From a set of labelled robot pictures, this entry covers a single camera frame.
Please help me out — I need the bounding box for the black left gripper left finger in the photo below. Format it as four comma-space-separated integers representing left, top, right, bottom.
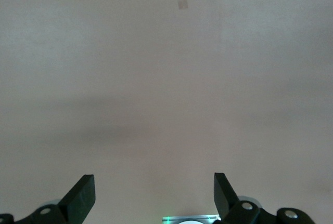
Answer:
0, 174, 96, 224

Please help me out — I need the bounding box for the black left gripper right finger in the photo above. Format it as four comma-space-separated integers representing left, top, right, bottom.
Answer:
212, 173, 316, 224

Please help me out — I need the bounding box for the left arm silver base plate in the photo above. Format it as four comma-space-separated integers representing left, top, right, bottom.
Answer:
162, 214, 222, 224

